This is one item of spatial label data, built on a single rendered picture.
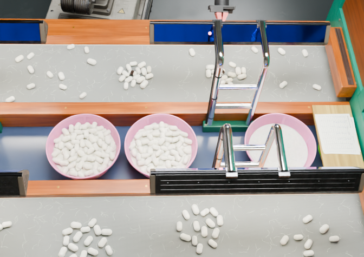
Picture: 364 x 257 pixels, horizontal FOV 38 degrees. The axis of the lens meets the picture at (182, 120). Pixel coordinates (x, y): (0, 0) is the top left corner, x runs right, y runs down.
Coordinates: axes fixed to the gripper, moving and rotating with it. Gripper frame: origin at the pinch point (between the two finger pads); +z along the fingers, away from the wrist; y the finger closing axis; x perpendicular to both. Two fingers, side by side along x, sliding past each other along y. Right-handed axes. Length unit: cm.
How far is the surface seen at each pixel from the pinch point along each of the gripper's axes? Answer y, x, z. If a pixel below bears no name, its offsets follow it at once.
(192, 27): -13.7, -31.0, 0.9
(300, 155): 29, -21, 46
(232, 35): 0.1, -30.1, 3.3
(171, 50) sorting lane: -19.1, 9.1, 8.8
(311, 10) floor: 74, 126, -19
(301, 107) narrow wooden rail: 30.8, -11.7, 29.6
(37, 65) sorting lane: -73, 4, 16
